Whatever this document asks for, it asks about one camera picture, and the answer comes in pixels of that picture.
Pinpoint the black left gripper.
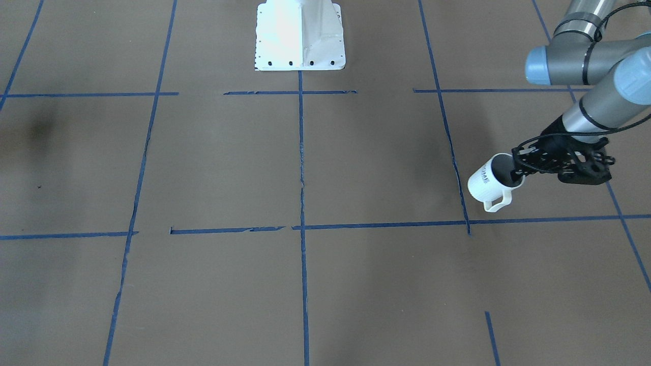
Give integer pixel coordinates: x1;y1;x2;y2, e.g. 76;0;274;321
509;135;615;186

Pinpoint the white mug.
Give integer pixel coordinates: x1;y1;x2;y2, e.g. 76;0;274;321
467;153;525;213

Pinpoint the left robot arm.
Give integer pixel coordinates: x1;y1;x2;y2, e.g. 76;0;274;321
509;1;649;185

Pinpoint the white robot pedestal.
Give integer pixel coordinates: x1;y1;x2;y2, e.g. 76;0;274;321
254;1;346;72

